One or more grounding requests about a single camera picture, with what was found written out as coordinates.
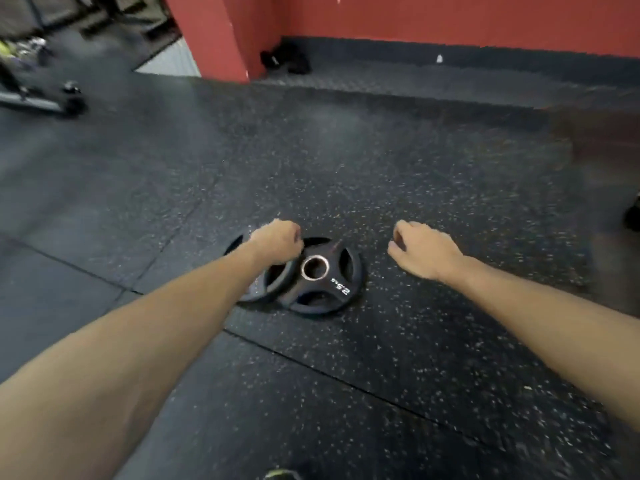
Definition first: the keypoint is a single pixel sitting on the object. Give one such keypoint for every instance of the person's right hand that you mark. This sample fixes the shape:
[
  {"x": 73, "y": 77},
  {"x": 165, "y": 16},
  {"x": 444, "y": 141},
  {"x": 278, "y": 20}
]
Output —
[{"x": 429, "y": 254}]

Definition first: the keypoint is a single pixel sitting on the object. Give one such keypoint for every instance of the person's left hand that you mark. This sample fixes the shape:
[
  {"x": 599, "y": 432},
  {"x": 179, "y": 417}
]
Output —
[{"x": 274, "y": 243}]

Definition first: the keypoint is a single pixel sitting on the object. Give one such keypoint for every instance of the person's right thumb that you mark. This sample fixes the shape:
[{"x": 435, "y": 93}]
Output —
[{"x": 397, "y": 252}]

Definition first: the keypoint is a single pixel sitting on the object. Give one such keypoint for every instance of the person's left fingers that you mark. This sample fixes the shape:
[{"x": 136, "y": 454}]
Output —
[{"x": 287, "y": 228}]

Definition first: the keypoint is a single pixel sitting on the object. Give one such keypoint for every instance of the person's left forearm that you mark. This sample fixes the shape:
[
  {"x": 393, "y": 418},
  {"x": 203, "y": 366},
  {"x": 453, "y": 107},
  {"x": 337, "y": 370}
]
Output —
[{"x": 125, "y": 364}]

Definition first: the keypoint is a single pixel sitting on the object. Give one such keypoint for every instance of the person's right forearm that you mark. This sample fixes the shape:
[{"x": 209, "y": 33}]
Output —
[{"x": 555, "y": 324}]

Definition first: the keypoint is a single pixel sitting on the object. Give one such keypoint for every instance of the black bag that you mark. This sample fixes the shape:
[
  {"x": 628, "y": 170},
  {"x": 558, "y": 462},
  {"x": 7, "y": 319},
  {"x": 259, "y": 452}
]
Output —
[{"x": 290, "y": 58}]

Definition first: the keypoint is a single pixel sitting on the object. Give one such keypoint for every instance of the person's shoe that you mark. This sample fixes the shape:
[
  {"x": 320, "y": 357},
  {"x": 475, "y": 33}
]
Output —
[{"x": 283, "y": 475}]

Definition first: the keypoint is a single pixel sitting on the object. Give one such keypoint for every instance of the grey gym machine base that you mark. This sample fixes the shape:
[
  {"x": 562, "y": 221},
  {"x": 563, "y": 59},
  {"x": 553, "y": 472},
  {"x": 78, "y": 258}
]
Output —
[{"x": 45, "y": 100}]

